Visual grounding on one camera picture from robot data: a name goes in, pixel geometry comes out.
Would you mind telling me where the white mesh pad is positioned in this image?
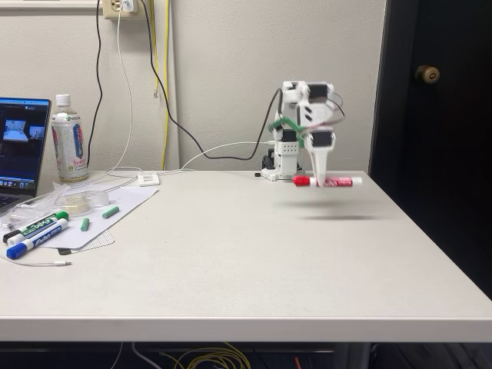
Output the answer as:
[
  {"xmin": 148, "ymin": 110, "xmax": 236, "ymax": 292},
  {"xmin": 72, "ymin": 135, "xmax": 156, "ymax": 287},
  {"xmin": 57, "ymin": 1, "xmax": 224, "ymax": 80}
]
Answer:
[{"xmin": 71, "ymin": 229, "xmax": 116, "ymax": 254}]

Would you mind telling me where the plastic tea bottle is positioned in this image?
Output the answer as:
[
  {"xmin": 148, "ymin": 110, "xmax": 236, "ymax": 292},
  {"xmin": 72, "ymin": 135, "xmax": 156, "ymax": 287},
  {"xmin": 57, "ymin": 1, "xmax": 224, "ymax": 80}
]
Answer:
[{"xmin": 51, "ymin": 94, "xmax": 90, "ymax": 183}]

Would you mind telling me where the red dry-erase marker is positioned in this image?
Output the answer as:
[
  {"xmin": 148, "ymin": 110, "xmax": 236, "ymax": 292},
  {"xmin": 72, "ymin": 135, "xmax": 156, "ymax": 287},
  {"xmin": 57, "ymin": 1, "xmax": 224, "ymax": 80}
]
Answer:
[{"xmin": 291, "ymin": 175, "xmax": 363, "ymax": 188}]

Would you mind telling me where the grey laptop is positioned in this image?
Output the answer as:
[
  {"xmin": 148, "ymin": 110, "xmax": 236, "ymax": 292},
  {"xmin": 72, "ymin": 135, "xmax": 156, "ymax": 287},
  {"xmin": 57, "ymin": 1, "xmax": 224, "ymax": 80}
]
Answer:
[{"xmin": 0, "ymin": 97, "xmax": 52, "ymax": 214}]

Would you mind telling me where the white cable under table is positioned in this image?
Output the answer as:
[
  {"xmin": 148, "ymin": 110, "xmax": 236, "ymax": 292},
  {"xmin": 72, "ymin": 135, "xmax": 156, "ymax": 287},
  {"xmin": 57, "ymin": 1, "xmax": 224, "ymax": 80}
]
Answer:
[{"xmin": 132, "ymin": 341, "xmax": 162, "ymax": 369}]

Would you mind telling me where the clear plastic dish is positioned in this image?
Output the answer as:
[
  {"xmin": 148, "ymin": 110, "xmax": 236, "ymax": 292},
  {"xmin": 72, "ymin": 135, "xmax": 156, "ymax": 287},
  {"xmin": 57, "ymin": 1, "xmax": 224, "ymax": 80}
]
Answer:
[{"xmin": 55, "ymin": 190, "xmax": 111, "ymax": 215}]

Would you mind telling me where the white sheet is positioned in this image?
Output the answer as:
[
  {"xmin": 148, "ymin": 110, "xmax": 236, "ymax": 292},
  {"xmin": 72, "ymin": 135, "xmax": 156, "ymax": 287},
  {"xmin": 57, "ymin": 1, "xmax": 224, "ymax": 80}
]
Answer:
[{"xmin": 38, "ymin": 184, "xmax": 161, "ymax": 250}]

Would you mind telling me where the black power cable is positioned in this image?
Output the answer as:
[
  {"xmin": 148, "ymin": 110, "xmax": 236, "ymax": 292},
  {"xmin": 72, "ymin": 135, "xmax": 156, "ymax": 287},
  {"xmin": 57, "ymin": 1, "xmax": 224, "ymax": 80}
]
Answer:
[{"xmin": 86, "ymin": 0, "xmax": 105, "ymax": 170}]

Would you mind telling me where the black door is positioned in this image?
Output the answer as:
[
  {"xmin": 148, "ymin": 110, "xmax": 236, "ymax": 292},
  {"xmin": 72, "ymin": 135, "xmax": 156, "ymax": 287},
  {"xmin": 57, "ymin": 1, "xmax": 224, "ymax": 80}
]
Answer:
[{"xmin": 367, "ymin": 0, "xmax": 492, "ymax": 301}]

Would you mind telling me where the beige wall outlet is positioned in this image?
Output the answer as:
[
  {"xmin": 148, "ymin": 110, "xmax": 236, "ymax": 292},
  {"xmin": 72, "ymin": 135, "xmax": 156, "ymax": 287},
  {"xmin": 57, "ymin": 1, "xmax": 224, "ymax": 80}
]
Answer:
[{"xmin": 102, "ymin": 0, "xmax": 140, "ymax": 21}]

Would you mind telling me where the white charger cable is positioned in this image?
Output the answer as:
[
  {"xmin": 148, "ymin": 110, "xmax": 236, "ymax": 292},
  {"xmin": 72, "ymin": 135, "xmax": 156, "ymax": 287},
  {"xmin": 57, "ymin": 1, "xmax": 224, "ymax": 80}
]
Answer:
[{"xmin": 88, "ymin": 7, "xmax": 143, "ymax": 189}]

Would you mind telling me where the white loose cable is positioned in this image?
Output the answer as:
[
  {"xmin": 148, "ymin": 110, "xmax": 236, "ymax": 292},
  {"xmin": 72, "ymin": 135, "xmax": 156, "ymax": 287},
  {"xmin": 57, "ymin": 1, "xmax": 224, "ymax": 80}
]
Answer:
[{"xmin": 0, "ymin": 255, "xmax": 73, "ymax": 268}]

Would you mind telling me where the yellow cable bundle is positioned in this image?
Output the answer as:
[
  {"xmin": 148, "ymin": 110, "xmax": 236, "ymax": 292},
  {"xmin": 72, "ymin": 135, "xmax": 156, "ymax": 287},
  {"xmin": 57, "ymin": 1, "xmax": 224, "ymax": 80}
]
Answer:
[{"xmin": 159, "ymin": 344, "xmax": 251, "ymax": 369}]

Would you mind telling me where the white wall trim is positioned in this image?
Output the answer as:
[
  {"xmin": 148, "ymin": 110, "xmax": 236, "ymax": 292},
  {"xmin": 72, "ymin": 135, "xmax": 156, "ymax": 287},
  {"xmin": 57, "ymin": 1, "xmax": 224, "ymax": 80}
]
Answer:
[{"xmin": 0, "ymin": 0, "xmax": 100, "ymax": 9}]

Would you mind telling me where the black camera cable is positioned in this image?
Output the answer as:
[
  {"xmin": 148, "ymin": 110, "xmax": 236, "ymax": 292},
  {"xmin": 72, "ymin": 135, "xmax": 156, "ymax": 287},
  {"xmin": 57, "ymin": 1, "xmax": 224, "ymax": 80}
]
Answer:
[{"xmin": 138, "ymin": 0, "xmax": 285, "ymax": 162}]

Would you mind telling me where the clear plastic bag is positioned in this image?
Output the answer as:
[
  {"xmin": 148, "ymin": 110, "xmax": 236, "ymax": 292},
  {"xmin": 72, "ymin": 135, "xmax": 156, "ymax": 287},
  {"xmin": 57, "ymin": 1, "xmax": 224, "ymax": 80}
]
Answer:
[{"xmin": 0, "ymin": 182, "xmax": 70, "ymax": 231}]

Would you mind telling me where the brass door knob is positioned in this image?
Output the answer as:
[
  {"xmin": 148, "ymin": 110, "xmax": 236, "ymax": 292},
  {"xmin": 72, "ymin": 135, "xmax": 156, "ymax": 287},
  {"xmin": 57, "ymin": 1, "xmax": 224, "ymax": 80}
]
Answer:
[{"xmin": 414, "ymin": 64, "xmax": 441, "ymax": 85}]

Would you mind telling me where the grey table leg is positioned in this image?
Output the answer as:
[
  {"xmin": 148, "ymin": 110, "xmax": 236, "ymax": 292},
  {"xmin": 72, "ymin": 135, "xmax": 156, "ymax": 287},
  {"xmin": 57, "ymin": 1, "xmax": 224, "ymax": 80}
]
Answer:
[{"xmin": 332, "ymin": 343, "xmax": 372, "ymax": 369}]

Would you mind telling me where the white adapter box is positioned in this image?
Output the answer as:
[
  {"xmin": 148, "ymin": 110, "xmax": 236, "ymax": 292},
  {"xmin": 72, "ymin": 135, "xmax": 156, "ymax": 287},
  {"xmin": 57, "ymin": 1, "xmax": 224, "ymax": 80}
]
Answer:
[{"xmin": 137, "ymin": 171, "xmax": 161, "ymax": 188}]

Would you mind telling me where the green dry-erase marker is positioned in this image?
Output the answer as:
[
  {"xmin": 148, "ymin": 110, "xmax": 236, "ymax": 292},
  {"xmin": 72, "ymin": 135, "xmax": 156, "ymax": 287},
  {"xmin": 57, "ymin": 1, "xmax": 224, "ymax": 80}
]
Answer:
[{"xmin": 7, "ymin": 209, "xmax": 70, "ymax": 247}]

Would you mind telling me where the beige tape roll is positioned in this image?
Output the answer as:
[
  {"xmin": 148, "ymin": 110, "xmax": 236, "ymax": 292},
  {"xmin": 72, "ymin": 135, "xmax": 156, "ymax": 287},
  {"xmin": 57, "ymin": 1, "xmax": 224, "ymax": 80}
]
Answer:
[{"xmin": 61, "ymin": 194, "xmax": 95, "ymax": 214}]

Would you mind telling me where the blue dry-erase marker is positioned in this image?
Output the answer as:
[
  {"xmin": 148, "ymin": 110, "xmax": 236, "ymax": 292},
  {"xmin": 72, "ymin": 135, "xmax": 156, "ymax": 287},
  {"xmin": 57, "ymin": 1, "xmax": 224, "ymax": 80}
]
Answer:
[{"xmin": 5, "ymin": 218, "xmax": 69, "ymax": 261}]

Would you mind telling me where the white robot usb cable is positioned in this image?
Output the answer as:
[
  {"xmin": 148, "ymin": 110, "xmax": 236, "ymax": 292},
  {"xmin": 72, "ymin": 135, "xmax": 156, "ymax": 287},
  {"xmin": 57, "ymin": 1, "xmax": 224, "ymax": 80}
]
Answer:
[{"xmin": 155, "ymin": 141, "xmax": 276, "ymax": 178}]

